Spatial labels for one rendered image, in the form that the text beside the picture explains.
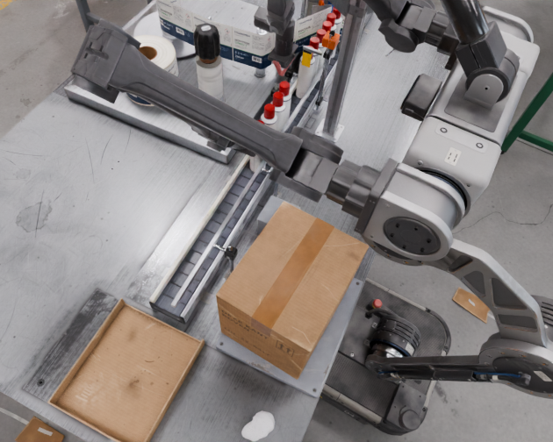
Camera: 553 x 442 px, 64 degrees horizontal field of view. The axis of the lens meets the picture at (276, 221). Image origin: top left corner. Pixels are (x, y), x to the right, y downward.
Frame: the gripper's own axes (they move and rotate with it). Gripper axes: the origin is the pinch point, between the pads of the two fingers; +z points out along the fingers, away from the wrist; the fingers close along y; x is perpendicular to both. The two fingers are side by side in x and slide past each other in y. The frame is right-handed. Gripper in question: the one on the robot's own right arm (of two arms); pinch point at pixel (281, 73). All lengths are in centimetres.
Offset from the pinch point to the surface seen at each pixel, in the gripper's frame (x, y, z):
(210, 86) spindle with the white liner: -19.6, 14.6, 3.0
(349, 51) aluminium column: 21.6, 1.1, -18.0
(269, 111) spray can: 7.2, 24.5, -6.6
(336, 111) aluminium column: 22.0, 1.0, 6.5
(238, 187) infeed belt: 4.8, 40.5, 13.7
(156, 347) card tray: 9, 95, 19
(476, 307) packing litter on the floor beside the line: 112, -5, 101
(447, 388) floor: 109, 39, 102
